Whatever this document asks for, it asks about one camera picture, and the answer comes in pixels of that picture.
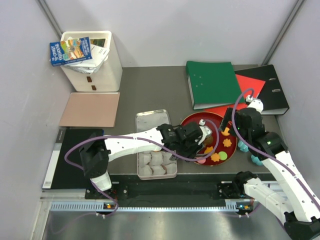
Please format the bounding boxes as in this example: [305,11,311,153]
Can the orange round dotted cookie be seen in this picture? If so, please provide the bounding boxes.
[221,127,230,137]

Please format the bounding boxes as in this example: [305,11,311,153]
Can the silver tin lid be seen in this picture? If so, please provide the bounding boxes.
[135,109,171,139]

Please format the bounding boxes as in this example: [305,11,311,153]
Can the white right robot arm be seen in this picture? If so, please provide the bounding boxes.
[219,98,320,240]

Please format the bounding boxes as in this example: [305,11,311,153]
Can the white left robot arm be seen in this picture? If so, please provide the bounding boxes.
[79,119,212,199]

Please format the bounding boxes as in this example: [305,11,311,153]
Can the orange flower cookie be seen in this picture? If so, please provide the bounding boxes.
[210,153,220,162]
[222,138,233,148]

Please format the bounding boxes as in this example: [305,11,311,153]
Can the light blue cat headphones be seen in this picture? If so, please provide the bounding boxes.
[237,140,263,166]

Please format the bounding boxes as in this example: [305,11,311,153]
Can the pink sandwich cookie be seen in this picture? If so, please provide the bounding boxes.
[196,158,206,165]

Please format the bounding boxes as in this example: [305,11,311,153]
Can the red round lacquer tray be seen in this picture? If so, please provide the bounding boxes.
[181,111,238,167]

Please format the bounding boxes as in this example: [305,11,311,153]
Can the red folder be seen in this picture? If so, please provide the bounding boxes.
[205,74,266,117]

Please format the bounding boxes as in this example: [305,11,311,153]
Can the green macaron cookie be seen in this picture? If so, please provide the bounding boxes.
[218,151,228,161]

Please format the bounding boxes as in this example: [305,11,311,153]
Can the pink cookie tin box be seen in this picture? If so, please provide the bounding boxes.
[137,150,178,181]

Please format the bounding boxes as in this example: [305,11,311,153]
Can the white storage bin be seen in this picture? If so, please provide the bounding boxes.
[61,30,123,92]

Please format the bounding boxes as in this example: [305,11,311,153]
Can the pink notebook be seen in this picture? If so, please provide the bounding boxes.
[59,92,120,128]

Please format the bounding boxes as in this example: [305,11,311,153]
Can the white papers in bin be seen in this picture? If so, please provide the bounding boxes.
[64,38,110,75]

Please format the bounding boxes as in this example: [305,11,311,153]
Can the black notebook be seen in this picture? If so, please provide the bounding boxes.
[41,128,105,190]

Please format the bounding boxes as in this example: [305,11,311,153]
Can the blue paperback book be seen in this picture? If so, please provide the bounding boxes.
[49,37,93,67]

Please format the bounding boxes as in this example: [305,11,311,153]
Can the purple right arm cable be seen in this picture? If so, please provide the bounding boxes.
[231,87,320,218]

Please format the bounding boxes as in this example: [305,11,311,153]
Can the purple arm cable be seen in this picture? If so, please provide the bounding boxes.
[64,119,221,216]
[231,87,320,218]

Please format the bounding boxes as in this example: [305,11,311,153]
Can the black ring binder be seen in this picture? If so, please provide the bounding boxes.
[235,64,289,115]

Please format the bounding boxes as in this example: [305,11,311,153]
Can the green ring binder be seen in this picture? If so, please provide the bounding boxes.
[185,60,242,110]

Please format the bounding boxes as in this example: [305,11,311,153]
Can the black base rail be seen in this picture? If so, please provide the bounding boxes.
[84,173,271,201]

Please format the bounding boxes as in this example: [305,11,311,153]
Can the grey cable duct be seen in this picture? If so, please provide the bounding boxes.
[50,201,253,212]

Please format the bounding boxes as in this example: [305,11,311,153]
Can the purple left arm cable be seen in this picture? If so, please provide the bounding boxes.
[64,119,221,216]

